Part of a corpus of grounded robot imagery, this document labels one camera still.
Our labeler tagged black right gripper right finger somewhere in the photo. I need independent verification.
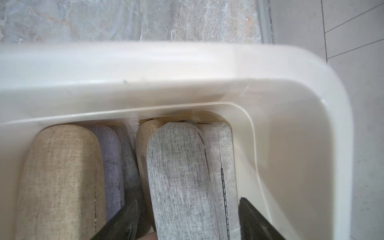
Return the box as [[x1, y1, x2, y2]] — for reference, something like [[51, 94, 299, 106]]
[[238, 198, 285, 240]]

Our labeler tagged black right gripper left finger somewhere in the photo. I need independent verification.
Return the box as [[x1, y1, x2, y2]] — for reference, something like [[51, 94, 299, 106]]
[[91, 199, 139, 240]]

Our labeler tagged purple glasses case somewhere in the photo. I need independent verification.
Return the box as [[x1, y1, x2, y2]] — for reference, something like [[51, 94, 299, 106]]
[[86, 125, 125, 221]]

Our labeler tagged light grey slit case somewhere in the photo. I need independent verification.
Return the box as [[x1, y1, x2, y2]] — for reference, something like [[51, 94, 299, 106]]
[[147, 122, 220, 240]]

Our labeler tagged grey rectangular case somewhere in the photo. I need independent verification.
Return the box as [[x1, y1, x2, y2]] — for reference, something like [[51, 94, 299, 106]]
[[197, 122, 241, 240]]

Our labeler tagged brown tan glasses case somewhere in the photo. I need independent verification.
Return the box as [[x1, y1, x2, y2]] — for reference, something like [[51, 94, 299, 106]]
[[136, 119, 163, 231]]

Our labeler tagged cream plastic storage box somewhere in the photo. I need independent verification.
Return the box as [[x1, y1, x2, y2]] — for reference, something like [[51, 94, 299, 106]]
[[1, 42, 354, 240]]

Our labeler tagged pink case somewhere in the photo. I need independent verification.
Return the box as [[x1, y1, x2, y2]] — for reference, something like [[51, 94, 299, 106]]
[[138, 232, 158, 240]]

